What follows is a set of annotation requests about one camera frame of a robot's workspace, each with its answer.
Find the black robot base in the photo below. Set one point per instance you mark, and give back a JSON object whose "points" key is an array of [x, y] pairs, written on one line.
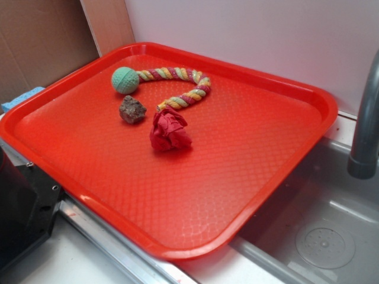
{"points": [[29, 204]]}

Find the green rubber ball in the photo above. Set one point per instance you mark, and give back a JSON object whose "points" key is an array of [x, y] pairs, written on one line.
{"points": [[125, 80]]}

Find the red plastic tray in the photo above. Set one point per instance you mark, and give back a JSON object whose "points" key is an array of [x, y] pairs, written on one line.
{"points": [[248, 134]]}

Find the crumpled red paper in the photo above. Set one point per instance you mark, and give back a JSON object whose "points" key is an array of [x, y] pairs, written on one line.
{"points": [[168, 131]]}

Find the brown rock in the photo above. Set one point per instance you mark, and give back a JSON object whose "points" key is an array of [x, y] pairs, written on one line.
{"points": [[131, 110]]}

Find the grey sink basin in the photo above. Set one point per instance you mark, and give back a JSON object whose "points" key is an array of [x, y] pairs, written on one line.
{"points": [[319, 189]]}

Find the round sink drain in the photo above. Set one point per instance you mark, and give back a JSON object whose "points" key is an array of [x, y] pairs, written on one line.
{"points": [[324, 245]]}

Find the grey metal faucet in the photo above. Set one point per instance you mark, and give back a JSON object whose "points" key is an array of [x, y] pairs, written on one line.
{"points": [[363, 157]]}

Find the brown cardboard panel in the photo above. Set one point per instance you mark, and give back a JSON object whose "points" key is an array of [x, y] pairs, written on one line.
{"points": [[42, 42]]}

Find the blue sponge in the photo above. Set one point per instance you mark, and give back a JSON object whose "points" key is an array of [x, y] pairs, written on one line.
{"points": [[21, 98]]}

